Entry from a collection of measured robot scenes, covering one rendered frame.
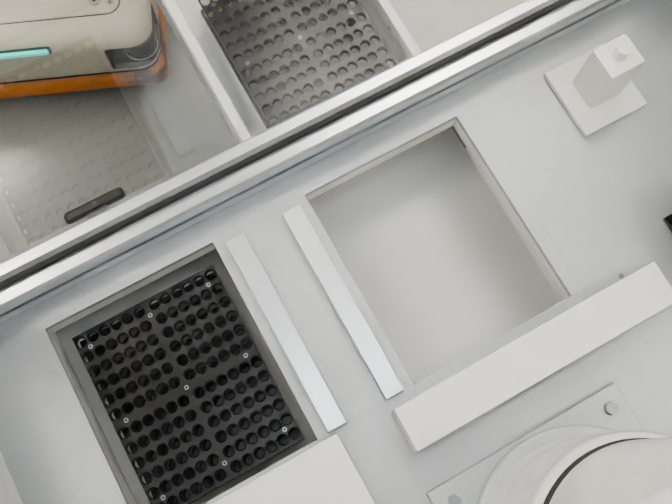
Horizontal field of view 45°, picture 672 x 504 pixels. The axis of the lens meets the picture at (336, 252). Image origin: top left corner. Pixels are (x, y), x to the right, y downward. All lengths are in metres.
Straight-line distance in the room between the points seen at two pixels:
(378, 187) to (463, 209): 0.11
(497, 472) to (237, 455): 0.28
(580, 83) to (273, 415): 0.51
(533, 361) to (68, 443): 0.49
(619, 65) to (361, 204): 0.35
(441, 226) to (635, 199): 0.23
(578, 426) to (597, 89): 0.37
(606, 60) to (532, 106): 0.10
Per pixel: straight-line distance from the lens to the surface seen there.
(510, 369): 0.85
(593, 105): 0.98
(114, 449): 1.00
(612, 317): 0.89
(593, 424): 0.89
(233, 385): 0.91
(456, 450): 0.87
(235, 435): 0.91
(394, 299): 1.00
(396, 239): 1.02
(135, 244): 0.88
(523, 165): 0.95
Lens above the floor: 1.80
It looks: 75 degrees down
